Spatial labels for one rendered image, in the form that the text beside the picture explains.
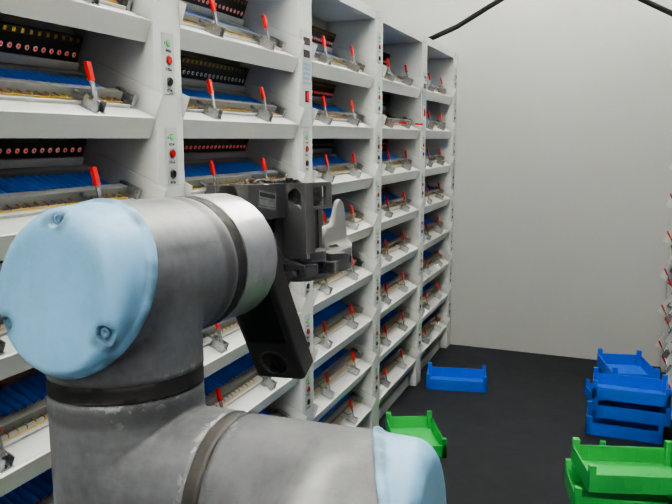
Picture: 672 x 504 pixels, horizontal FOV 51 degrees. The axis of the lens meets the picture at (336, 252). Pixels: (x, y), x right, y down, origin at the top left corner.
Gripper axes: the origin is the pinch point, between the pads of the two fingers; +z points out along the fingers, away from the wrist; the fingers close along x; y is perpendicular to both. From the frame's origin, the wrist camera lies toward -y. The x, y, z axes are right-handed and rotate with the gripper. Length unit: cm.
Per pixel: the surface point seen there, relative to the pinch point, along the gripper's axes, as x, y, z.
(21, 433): 70, -36, 21
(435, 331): 78, -84, 318
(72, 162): 80, 11, 48
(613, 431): -20, -103, 242
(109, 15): 62, 37, 41
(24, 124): 63, 16, 20
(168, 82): 62, 27, 58
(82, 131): 64, 16, 34
